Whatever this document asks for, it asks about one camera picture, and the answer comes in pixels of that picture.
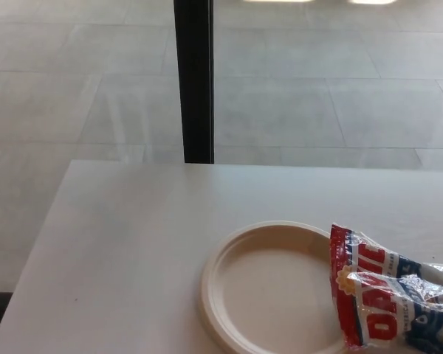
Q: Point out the red blue sunflower seed bag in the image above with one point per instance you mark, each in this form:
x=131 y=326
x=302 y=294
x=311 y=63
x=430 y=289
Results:
x=369 y=295

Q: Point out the black window frame post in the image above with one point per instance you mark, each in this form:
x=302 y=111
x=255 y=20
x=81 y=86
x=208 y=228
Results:
x=193 y=81

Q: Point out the beige round paper plate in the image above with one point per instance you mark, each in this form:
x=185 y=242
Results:
x=273 y=287

